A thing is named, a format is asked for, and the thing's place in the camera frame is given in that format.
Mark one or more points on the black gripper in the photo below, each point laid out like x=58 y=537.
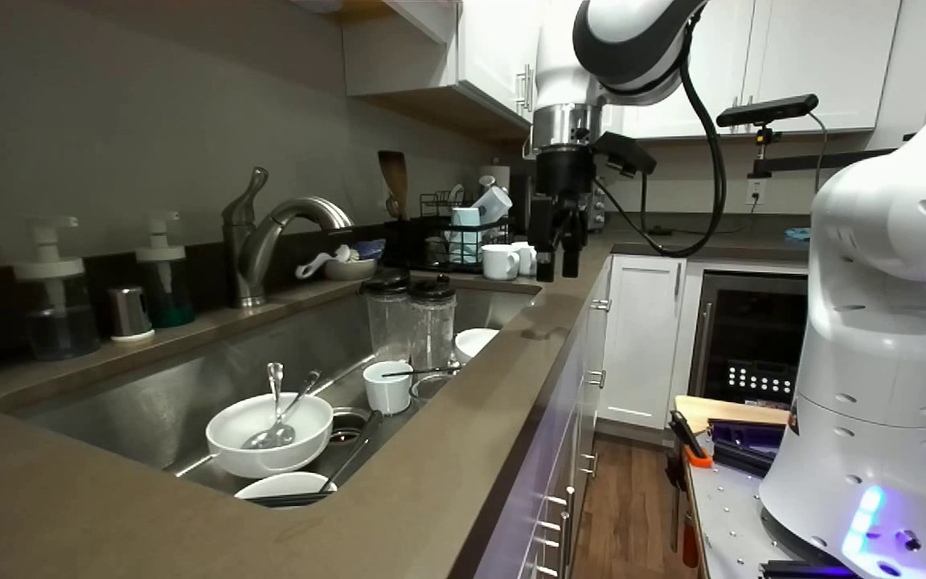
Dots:
x=563 y=181

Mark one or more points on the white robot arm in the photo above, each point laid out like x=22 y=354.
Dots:
x=883 y=322

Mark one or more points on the pale counter cabinet front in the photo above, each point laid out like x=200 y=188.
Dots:
x=548 y=452

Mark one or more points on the stainless steel sink basin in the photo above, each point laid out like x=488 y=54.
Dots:
x=161 y=396

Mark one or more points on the silver toaster oven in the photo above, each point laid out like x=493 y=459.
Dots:
x=601 y=215

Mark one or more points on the white container in rack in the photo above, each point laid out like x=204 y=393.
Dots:
x=493 y=205

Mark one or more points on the pale teal cup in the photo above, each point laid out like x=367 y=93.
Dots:
x=464 y=235

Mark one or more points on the white shallow bowl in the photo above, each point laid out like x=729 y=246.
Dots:
x=473 y=343

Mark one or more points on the white cabinet door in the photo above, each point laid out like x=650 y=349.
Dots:
x=643 y=343

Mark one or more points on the clear jar black lid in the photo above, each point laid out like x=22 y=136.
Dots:
x=431 y=322
x=384 y=317

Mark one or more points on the wooden spoon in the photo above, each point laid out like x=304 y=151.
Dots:
x=395 y=181

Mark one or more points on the black undercounter wine cooler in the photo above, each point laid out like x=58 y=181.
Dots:
x=746 y=338

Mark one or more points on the grey sponge bowl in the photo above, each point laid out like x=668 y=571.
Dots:
x=348 y=267

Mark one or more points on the small white cup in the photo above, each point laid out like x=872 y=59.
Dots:
x=388 y=393

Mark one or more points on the orange black clamp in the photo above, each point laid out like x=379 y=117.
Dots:
x=690 y=541
x=690 y=447

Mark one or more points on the wooden board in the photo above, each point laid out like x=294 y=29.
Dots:
x=731 y=410

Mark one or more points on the long metal utensil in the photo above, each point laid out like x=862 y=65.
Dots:
x=353 y=370

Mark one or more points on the dark purple box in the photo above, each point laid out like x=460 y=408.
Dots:
x=746 y=441

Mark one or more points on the brushed steel faucet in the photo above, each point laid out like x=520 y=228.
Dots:
x=260 y=243

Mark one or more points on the upright metal utensil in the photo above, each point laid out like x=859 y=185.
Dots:
x=275 y=380

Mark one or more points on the robot mounting table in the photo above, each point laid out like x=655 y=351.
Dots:
x=731 y=527

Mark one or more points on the metal spoon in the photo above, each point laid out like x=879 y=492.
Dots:
x=272 y=437

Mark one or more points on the white plate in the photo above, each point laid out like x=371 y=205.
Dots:
x=282 y=488

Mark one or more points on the green soap dispenser white pump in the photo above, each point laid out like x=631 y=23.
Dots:
x=166 y=285

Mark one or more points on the steel cup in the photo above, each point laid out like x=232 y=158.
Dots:
x=129 y=315

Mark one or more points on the clear soap dispenser white pump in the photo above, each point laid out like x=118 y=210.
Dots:
x=56 y=311

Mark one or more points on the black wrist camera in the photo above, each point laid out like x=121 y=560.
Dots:
x=625 y=152

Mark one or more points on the white wall outlet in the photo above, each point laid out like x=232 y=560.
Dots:
x=756 y=191

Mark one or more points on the black camera on stand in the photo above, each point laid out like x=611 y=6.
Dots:
x=770 y=111

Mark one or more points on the white wall cabinets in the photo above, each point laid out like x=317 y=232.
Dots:
x=805 y=54

